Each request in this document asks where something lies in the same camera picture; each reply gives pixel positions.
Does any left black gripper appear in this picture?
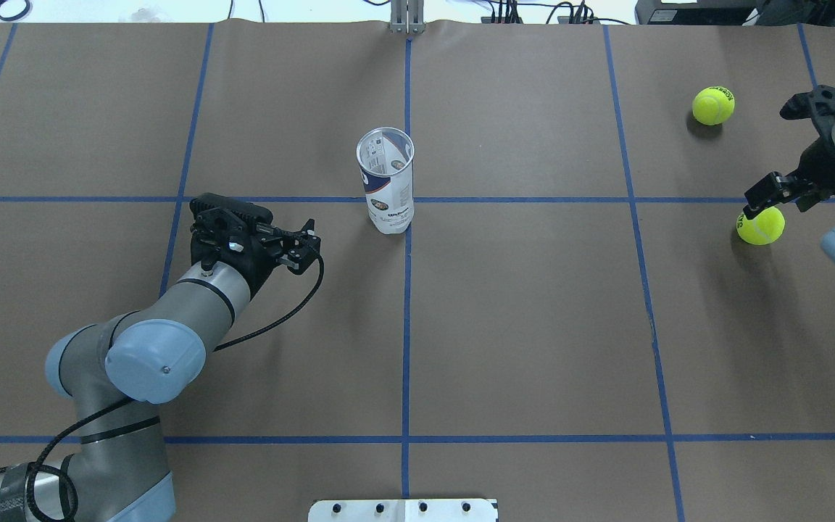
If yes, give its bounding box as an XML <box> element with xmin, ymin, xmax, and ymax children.
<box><xmin>190</xmin><ymin>218</ymin><xmax>322</xmax><ymax>298</ymax></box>

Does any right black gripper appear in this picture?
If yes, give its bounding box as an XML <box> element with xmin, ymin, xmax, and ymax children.
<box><xmin>742</xmin><ymin>138</ymin><xmax>835</xmax><ymax>220</ymax></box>

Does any yellow tennis ball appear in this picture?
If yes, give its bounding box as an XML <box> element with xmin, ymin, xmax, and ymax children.
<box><xmin>735</xmin><ymin>207</ymin><xmax>786</xmax><ymax>247</ymax></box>
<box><xmin>691</xmin><ymin>86</ymin><xmax>736</xmax><ymax>126</ymax></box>

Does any clear tennis ball can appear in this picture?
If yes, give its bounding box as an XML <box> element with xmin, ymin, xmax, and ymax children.
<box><xmin>357</xmin><ymin>128</ymin><xmax>415</xmax><ymax>235</ymax></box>

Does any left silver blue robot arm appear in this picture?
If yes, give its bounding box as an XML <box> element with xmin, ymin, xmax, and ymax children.
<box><xmin>0</xmin><ymin>208</ymin><xmax>323</xmax><ymax>521</ymax></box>

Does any brown paper table cover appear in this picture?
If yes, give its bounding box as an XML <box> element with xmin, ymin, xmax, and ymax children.
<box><xmin>0</xmin><ymin>20</ymin><xmax>835</xmax><ymax>521</ymax></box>

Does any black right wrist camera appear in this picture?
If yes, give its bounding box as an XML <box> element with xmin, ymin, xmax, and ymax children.
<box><xmin>779</xmin><ymin>85</ymin><xmax>835</xmax><ymax>121</ymax></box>

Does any aluminium frame post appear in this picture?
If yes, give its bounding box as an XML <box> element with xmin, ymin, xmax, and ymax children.
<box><xmin>389</xmin><ymin>0</ymin><xmax>426</xmax><ymax>34</ymax></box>

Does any white pedestal column base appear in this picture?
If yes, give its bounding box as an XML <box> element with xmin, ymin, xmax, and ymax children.
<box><xmin>307</xmin><ymin>498</ymin><xmax>499</xmax><ymax>521</ymax></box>

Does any black left camera cable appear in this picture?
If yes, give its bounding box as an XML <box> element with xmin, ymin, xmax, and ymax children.
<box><xmin>0</xmin><ymin>246</ymin><xmax>325</xmax><ymax>522</ymax></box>

